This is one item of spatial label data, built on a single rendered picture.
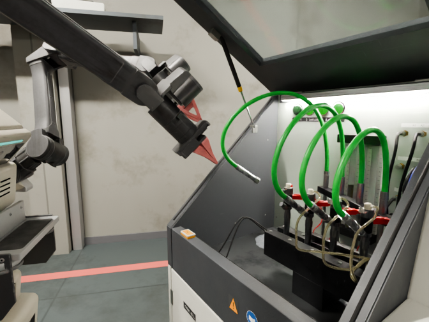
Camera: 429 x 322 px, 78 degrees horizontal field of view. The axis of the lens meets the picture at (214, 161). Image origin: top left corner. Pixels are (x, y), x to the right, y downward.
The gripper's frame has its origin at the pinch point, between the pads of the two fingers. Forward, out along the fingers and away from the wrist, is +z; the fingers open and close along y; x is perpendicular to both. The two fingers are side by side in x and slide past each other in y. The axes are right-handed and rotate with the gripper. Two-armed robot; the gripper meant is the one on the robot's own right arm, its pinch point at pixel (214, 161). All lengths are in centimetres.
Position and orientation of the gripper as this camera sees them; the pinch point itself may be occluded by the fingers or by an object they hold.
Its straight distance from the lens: 66.3
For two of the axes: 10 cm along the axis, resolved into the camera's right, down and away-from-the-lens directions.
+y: 6.7, -7.3, 1.2
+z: 6.7, 6.6, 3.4
